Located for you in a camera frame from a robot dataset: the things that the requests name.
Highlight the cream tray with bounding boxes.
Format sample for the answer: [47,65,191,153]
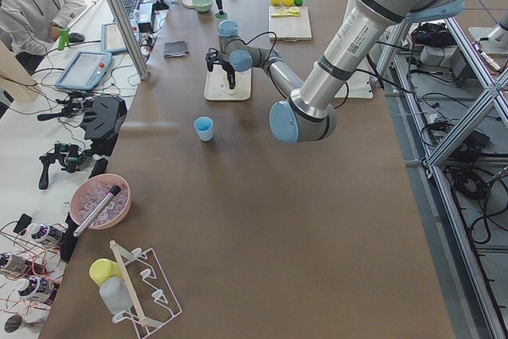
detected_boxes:
[203,67,252,102]

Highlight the seated person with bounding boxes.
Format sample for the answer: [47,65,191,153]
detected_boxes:
[1,0,87,74]

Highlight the pink bowl with ice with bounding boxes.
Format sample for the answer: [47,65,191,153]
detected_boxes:
[69,173,133,230]

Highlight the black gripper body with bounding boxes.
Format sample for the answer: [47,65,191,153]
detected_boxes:
[205,48,234,73]

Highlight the grey folded cloth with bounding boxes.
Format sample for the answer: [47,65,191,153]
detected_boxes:
[164,40,189,58]

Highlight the light green bowl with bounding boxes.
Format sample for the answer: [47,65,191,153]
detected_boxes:
[192,0,214,13]

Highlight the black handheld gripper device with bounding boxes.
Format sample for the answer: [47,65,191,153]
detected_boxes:
[38,141,92,190]

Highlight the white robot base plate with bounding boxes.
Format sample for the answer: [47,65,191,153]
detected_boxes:
[335,71,373,99]

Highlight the blue cup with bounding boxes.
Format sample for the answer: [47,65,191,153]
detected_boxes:
[194,116,214,142]

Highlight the metal tube tool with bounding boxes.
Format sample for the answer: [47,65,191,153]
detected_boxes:
[72,185,121,238]

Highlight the lemon slices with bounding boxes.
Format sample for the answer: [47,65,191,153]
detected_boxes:
[270,7,300,17]

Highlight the yellow cup on rack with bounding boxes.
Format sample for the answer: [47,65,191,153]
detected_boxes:
[89,258,122,286]

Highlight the blue teach pendant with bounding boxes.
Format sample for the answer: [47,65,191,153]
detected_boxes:
[55,51,112,91]

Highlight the aluminium frame post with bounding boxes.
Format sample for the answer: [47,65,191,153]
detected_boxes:
[106,0,148,80]

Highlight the black stand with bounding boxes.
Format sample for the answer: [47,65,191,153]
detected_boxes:
[80,96,127,156]

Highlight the wooden rack rod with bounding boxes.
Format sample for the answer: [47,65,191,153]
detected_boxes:
[110,241,148,327]

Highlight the grey frosted cup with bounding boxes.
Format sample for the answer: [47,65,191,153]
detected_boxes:
[99,276,133,315]

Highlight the white wire cup rack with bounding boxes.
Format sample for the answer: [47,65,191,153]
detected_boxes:
[112,247,183,338]

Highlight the wooden cutting board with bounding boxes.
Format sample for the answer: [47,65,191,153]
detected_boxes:
[268,6,313,41]

